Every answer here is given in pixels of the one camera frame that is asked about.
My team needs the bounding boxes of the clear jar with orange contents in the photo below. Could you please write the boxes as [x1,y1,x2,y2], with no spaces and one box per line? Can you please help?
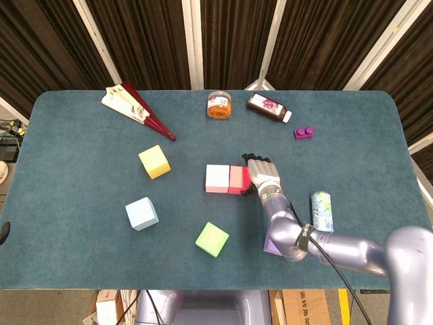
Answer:
[206,91,233,121]

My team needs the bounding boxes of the floor cable bundle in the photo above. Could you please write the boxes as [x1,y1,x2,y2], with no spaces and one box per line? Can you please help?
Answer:
[0,118,26,139]

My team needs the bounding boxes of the green foam cube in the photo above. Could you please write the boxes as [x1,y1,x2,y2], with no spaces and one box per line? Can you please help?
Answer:
[194,221,230,259]

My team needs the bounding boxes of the white cardboard box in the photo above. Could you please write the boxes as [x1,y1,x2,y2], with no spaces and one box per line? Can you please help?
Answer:
[83,289,141,325]

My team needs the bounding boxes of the black torso cable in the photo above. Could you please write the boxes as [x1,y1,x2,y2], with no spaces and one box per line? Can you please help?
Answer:
[144,290,162,325]

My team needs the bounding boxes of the folding fan with red ribs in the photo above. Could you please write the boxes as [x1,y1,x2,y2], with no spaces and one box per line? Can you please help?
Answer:
[100,81,177,142]

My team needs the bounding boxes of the blue green drink can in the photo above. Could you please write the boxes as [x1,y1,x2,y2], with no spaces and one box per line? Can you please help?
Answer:
[311,191,335,233]

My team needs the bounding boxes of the white frame post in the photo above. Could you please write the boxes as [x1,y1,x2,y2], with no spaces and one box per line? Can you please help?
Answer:
[181,0,205,91]
[407,133,433,156]
[0,95,30,127]
[72,0,120,89]
[342,0,424,91]
[243,0,289,91]

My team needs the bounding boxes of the dark brown curtain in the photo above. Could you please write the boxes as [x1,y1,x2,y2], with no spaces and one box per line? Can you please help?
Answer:
[0,0,433,177]

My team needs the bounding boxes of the purple foam cube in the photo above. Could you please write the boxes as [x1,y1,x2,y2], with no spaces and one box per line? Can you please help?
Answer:
[263,235,283,257]

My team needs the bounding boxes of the red foam cube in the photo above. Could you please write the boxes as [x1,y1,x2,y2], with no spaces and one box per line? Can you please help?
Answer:
[227,165,253,195]

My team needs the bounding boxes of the light pink foam cube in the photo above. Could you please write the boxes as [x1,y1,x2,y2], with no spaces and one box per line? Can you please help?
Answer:
[205,164,231,194]

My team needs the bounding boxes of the light wooden board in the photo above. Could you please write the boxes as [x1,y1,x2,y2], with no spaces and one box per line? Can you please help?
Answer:
[273,290,288,325]

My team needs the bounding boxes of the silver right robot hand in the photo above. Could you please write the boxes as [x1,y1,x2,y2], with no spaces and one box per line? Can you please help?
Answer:
[240,152,281,197]

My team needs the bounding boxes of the black velcro strap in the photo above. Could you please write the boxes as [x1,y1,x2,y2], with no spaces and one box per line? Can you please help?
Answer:
[294,222,316,253]

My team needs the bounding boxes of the brown bottle with white cap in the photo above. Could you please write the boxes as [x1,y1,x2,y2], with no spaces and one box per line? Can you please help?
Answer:
[245,92,293,124]

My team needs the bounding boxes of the purple toy brick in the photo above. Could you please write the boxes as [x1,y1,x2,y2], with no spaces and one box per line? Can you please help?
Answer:
[292,126,315,142]

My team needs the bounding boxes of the yellow post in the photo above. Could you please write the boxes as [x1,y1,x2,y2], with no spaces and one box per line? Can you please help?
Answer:
[338,288,351,325]

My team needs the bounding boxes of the silver robot torso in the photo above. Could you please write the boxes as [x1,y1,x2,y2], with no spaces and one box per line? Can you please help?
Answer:
[135,289,273,325]

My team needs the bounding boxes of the light blue foam cube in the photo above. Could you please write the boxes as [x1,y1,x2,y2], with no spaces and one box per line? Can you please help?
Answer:
[124,196,160,232]

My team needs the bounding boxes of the black box on floor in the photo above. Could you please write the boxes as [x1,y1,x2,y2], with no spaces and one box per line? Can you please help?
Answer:
[0,144,20,162]

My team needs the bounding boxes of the yellow foam cube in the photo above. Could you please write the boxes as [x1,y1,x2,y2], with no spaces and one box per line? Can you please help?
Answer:
[137,144,172,180]

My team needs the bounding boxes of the teal felt table cover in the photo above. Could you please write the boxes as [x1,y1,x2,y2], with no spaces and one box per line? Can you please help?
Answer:
[0,89,433,291]

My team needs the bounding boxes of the brown cardboard box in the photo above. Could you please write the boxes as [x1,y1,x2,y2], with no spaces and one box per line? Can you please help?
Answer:
[281,289,332,325]

